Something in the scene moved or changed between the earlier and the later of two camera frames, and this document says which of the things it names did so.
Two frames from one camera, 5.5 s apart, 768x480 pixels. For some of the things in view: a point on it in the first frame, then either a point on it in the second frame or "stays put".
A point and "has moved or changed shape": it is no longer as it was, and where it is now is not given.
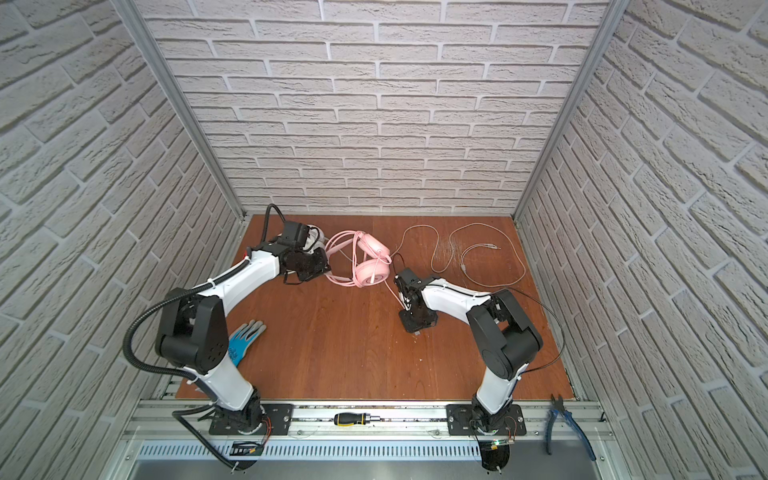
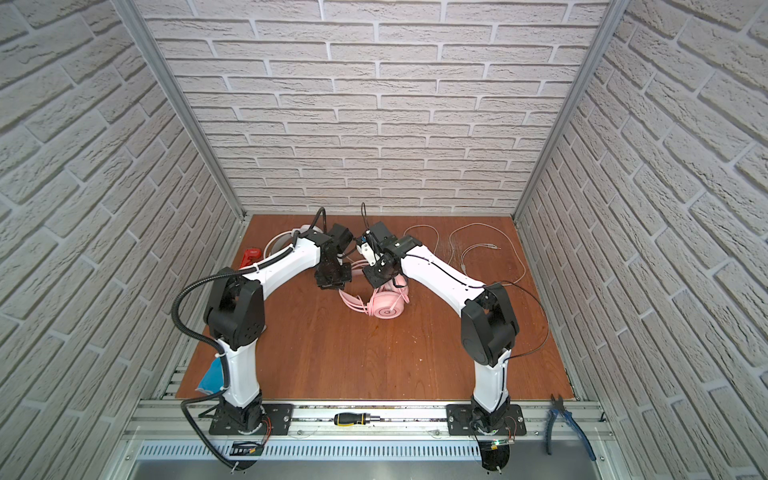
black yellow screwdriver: x=349 y=419 stays put
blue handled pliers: x=558 y=405 stays put
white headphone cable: x=464 y=251 stays put
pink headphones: x=371 y=262 has moved or changed shape
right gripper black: x=410 y=326 to x=374 y=276
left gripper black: x=324 y=268 to x=330 y=283
